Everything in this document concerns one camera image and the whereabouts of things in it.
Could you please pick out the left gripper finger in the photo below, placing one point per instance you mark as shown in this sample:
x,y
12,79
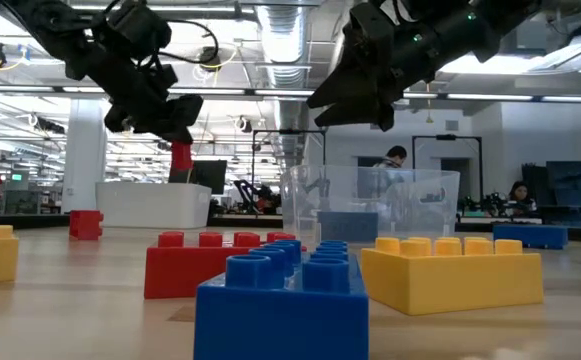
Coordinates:
x,y
187,112
167,136

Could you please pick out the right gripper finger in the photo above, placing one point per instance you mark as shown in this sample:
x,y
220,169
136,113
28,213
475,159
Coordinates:
x,y
350,87
365,114

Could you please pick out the red toy building block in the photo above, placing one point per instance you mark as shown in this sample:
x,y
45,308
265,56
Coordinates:
x,y
86,226
180,272
181,157

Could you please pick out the blue toy building block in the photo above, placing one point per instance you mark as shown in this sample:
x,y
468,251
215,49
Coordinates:
x,y
347,227
280,320
530,237

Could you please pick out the black background robot arm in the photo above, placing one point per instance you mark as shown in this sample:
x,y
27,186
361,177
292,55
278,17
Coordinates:
x,y
260,195
490,202

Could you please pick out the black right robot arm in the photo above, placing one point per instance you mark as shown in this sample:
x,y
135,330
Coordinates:
x,y
495,25

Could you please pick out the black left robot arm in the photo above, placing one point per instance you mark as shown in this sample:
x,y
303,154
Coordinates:
x,y
45,25

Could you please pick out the person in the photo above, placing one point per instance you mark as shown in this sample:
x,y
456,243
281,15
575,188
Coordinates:
x,y
520,192
395,154

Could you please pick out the black monitor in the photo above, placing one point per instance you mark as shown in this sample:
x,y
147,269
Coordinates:
x,y
207,175

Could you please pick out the white plastic bin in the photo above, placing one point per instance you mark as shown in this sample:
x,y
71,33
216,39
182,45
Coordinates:
x,y
152,207

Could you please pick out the white building column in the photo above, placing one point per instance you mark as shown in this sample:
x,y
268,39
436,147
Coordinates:
x,y
84,160

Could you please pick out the clear plastic bin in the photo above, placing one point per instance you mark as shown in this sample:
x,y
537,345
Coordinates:
x,y
420,200

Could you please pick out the green sign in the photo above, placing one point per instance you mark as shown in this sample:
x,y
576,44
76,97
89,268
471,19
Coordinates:
x,y
16,177

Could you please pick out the blue cabinet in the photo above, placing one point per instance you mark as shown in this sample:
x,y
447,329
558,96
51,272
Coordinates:
x,y
570,190

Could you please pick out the black overhead camera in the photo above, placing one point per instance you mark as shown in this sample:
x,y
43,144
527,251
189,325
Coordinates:
x,y
210,57

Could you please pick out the silver ventilation duct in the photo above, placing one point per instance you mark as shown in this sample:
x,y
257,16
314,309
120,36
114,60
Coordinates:
x,y
282,40

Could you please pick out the black stand frame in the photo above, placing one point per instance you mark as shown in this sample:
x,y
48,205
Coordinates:
x,y
447,137

